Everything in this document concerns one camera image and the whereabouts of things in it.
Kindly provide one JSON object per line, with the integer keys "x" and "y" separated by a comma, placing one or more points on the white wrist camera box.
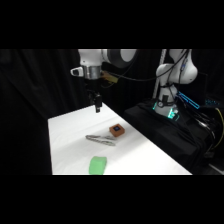
{"x": 76, "y": 71}

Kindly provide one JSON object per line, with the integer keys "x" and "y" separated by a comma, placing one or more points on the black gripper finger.
{"x": 91, "y": 96}
{"x": 98, "y": 104}

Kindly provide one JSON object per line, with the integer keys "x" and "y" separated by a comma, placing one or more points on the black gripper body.
{"x": 92, "y": 85}

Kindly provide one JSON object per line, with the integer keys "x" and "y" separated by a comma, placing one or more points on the black curtain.
{"x": 33, "y": 86}

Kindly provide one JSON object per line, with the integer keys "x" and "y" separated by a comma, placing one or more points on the dark device with blue lights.
{"x": 212, "y": 102}

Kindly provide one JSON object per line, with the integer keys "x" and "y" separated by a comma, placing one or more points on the brown block with blue top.
{"x": 116, "y": 130}

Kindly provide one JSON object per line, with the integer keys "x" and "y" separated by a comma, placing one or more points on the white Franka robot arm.
{"x": 90, "y": 58}

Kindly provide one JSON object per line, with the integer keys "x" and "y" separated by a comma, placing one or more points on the silver metal tongs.
{"x": 100, "y": 139}

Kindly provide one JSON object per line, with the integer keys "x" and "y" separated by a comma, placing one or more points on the blue glowing bar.
{"x": 188, "y": 100}

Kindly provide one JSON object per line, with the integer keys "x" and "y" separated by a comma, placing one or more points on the green base light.
{"x": 172, "y": 114}

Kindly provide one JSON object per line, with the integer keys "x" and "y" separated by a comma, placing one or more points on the green sponge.
{"x": 98, "y": 165}

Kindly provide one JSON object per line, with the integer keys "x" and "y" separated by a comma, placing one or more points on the black cloth-covered robot stand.
{"x": 160, "y": 131}

